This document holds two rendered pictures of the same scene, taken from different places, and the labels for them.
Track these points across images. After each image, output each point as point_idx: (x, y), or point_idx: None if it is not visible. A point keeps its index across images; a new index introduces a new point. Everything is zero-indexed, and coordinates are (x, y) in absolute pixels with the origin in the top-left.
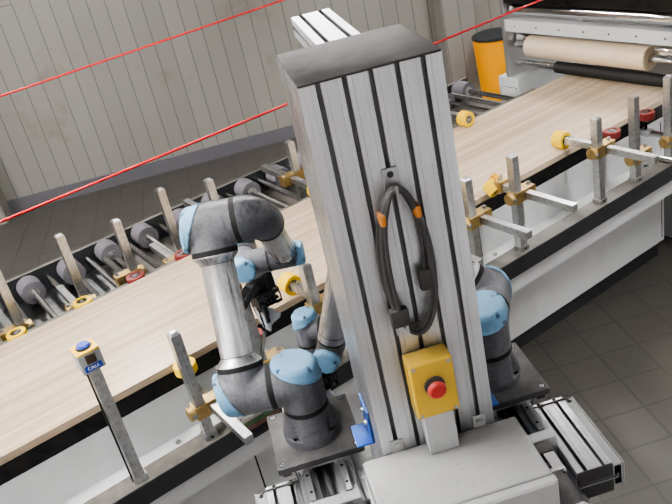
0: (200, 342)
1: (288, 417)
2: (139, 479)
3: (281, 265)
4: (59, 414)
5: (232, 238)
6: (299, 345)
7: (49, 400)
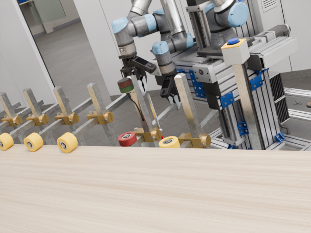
0: (138, 151)
1: (231, 27)
2: None
3: None
4: (261, 159)
5: None
6: (171, 60)
7: (249, 179)
